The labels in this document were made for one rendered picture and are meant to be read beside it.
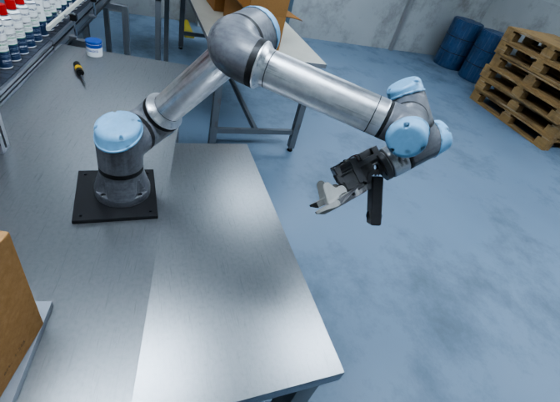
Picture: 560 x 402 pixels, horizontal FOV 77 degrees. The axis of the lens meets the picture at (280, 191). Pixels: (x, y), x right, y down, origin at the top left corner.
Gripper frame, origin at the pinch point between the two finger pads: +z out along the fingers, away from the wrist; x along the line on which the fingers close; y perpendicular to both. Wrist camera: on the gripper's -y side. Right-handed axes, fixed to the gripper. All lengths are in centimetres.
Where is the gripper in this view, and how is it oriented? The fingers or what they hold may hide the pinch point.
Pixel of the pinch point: (313, 212)
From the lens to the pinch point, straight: 83.5
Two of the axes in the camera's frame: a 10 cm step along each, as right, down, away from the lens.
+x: 0.0, 0.6, -10.0
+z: -8.8, 4.7, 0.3
